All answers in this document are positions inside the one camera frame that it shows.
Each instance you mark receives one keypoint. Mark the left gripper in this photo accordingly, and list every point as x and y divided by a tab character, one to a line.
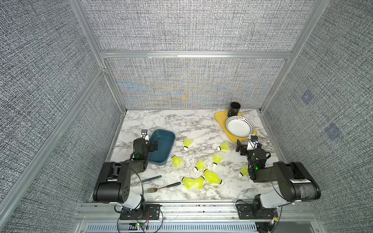
150	146

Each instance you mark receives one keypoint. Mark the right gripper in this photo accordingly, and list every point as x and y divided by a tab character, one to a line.
243	146

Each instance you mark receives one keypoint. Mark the teal storage box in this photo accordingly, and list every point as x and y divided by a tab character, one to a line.
165	140

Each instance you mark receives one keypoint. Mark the yellow shuttlecock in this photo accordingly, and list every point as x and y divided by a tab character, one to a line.
212	177
200	166
187	144
188	182
199	183
217	159
224	147
177	161

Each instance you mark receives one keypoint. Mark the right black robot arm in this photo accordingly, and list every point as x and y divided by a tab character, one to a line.
295	184

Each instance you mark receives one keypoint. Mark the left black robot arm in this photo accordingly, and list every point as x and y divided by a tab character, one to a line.
114	181

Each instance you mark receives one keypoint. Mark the white patterned bowl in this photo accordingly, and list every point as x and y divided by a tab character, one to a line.
239	126

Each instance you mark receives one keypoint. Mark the yellow shuttlecock right edge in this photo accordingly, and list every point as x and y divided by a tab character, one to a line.
244	171

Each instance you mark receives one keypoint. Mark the teal pen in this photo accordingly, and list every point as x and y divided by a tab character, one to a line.
151	179

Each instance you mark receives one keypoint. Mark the yellow tray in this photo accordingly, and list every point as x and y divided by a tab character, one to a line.
221	118

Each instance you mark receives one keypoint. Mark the black cup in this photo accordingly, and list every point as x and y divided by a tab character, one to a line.
234	109

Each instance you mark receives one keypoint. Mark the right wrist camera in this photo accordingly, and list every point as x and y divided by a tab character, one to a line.
253	143

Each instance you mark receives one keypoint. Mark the black handled fork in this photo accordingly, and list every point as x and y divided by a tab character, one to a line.
155	189

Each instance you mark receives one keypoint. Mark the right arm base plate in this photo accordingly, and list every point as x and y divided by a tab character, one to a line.
249	211

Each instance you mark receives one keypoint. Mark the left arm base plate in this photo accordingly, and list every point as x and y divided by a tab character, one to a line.
145	212

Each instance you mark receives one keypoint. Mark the aluminium front rail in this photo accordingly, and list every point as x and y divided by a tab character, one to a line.
196	211

